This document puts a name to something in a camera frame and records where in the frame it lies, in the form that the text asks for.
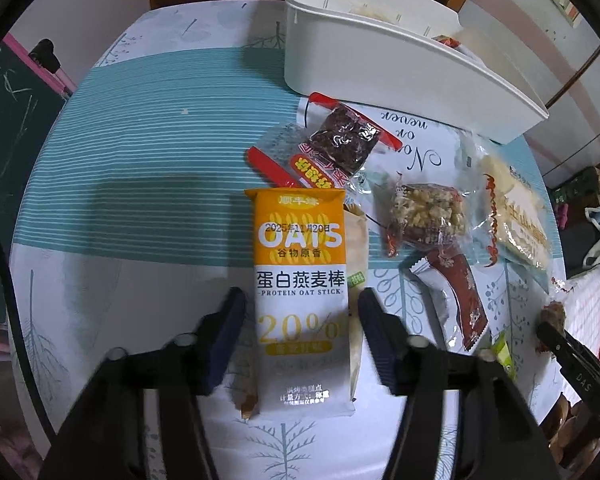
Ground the red dark bean bar packet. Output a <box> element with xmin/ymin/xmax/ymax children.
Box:
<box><xmin>247</xmin><ymin>92</ymin><xmax>402</xmax><ymax>196</ymax></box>

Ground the white checkered cloth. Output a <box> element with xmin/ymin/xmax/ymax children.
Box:
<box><xmin>550</xmin><ymin>265</ymin><xmax>600</xmax><ymax>371</ymax></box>

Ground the pink framed chalkboard easel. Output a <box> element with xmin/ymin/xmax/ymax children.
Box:
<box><xmin>0</xmin><ymin>34</ymin><xmax>78</xmax><ymax>333</ymax></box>

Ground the orange white oat bar packet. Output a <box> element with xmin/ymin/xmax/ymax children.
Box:
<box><xmin>243</xmin><ymin>189</ymin><xmax>357</xmax><ymax>418</ymax></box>

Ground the green blue snack packet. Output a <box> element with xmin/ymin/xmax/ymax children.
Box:
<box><xmin>490</xmin><ymin>332</ymin><xmax>518</xmax><ymax>381</ymax></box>

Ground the black cable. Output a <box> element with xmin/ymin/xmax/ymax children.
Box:
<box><xmin>0</xmin><ymin>210</ymin><xmax>36</xmax><ymax>421</ymax></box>

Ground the brown white snack packet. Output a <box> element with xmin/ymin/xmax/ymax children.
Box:
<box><xmin>409</xmin><ymin>250</ymin><xmax>491</xmax><ymax>352</ymax></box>

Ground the green bag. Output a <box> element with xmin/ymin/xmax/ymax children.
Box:
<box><xmin>552</xmin><ymin>166</ymin><xmax>600</xmax><ymax>206</ymax></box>

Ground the black easel clip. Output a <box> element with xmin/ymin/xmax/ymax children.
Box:
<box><xmin>29</xmin><ymin>39</ymin><xmax>62</xmax><ymax>73</ymax></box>

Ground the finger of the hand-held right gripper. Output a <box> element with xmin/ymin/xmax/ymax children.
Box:
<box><xmin>536</xmin><ymin>321</ymin><xmax>581</xmax><ymax>366</ymax></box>

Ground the beige snack packet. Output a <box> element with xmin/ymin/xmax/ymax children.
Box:
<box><xmin>240</xmin><ymin>204</ymin><xmax>370</xmax><ymax>420</ymax></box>

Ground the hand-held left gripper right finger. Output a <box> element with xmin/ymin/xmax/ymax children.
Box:
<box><xmin>357</xmin><ymin>287</ymin><xmax>561</xmax><ymax>480</ymax></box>

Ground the floral wardrobe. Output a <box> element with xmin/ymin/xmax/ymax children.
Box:
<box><xmin>460</xmin><ymin>0</ymin><xmax>600</xmax><ymax>176</ymax></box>

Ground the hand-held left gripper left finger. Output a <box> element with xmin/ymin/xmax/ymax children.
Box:
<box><xmin>37</xmin><ymin>287</ymin><xmax>248</xmax><ymax>480</ymax></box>

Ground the white plastic bin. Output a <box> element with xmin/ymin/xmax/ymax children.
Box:
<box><xmin>284</xmin><ymin>0</ymin><xmax>551</xmax><ymax>141</ymax></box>

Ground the small clear nut packet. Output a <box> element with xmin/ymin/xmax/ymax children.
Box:
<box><xmin>539</xmin><ymin>300</ymin><xmax>568</xmax><ymax>356</ymax></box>

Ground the clear nut cluster packet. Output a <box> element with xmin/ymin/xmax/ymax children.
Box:
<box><xmin>370</xmin><ymin>170</ymin><xmax>468</xmax><ymax>258</ymax></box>

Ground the white yellow cake packet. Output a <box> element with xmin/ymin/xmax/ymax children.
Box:
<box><xmin>457</xmin><ymin>135</ymin><xmax>553</xmax><ymax>273</ymax></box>

